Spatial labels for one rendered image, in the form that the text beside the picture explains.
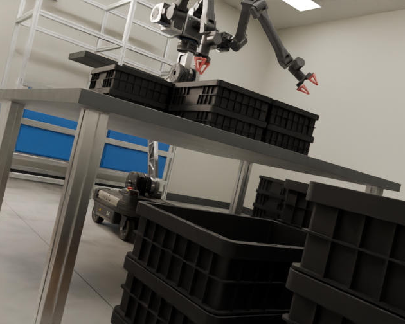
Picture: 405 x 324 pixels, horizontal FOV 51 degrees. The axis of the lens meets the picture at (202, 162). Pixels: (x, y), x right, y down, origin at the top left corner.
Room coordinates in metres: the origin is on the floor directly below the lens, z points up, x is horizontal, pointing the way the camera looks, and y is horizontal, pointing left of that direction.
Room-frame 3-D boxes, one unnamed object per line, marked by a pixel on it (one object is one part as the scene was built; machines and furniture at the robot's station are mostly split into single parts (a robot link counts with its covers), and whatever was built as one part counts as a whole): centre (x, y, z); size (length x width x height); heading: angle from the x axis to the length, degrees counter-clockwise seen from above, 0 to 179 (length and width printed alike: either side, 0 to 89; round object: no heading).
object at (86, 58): (4.43, 0.93, 1.32); 1.20 x 0.45 x 0.06; 127
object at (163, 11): (2.66, 0.41, 1.45); 0.09 x 0.08 x 0.12; 127
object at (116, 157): (4.33, 0.67, 0.60); 0.72 x 0.03 x 0.56; 127
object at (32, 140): (3.85, 1.31, 0.60); 0.72 x 0.03 x 0.56; 127
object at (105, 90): (2.14, 0.45, 0.76); 0.40 x 0.30 x 0.12; 32
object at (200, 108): (1.96, -0.01, 0.76); 0.40 x 0.30 x 0.12; 32
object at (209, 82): (1.96, -0.01, 0.92); 0.40 x 0.30 x 0.02; 32
